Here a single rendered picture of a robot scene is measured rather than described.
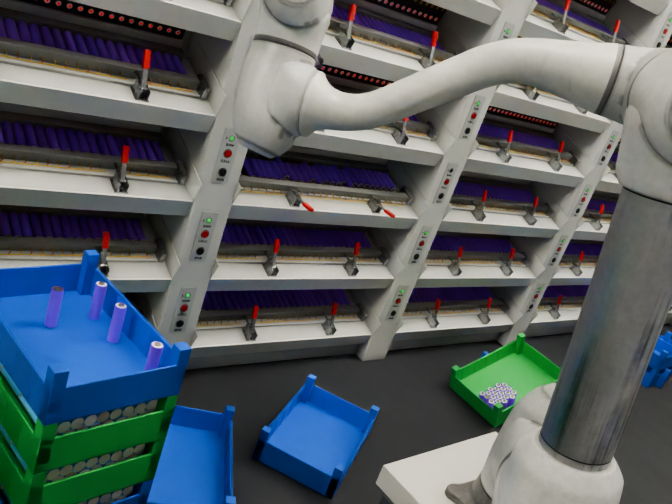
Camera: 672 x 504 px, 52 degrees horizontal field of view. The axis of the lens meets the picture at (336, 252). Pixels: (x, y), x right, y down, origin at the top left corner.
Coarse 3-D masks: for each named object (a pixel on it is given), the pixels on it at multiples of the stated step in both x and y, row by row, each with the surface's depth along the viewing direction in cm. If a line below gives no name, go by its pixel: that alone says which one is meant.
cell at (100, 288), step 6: (96, 282) 109; (102, 282) 109; (96, 288) 108; (102, 288) 108; (96, 294) 108; (102, 294) 109; (96, 300) 109; (102, 300) 109; (90, 306) 110; (96, 306) 109; (102, 306) 110; (90, 312) 110; (96, 312) 110; (90, 318) 110; (96, 318) 110
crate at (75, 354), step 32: (96, 256) 114; (0, 288) 107; (32, 288) 111; (64, 288) 115; (0, 320) 94; (32, 320) 105; (64, 320) 108; (128, 320) 109; (0, 352) 94; (32, 352) 98; (64, 352) 100; (96, 352) 103; (128, 352) 105; (32, 384) 88; (64, 384) 85; (96, 384) 89; (128, 384) 93; (160, 384) 97; (64, 416) 88
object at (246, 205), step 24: (240, 192) 160; (408, 192) 195; (240, 216) 160; (264, 216) 164; (288, 216) 168; (312, 216) 172; (336, 216) 176; (360, 216) 181; (384, 216) 186; (408, 216) 192
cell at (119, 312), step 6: (114, 306) 105; (120, 306) 104; (126, 306) 105; (114, 312) 104; (120, 312) 104; (114, 318) 105; (120, 318) 105; (114, 324) 105; (120, 324) 105; (114, 330) 105; (120, 330) 106; (108, 336) 106; (114, 336) 106; (114, 342) 106
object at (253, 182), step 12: (240, 180) 159; (252, 180) 161; (264, 180) 164; (276, 180) 166; (264, 192) 163; (300, 192) 171; (312, 192) 174; (324, 192) 176; (336, 192) 178; (348, 192) 180; (360, 192) 183; (372, 192) 186; (384, 192) 189; (396, 192) 193; (396, 204) 191
